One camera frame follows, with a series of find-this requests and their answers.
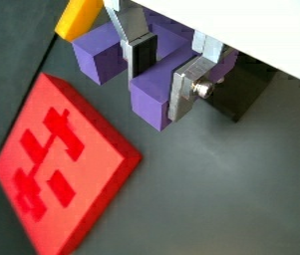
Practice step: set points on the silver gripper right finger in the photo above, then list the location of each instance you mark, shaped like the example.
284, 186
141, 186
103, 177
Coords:
196, 78

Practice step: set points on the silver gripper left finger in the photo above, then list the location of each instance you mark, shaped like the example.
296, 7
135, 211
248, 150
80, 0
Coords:
139, 41

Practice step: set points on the purple U-shaped block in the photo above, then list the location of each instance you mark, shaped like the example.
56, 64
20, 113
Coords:
101, 61

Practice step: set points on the red slotted board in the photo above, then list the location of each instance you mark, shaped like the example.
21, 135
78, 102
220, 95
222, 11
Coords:
65, 163

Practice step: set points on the yellow long block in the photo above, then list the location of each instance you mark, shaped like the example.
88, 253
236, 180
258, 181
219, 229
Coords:
78, 18

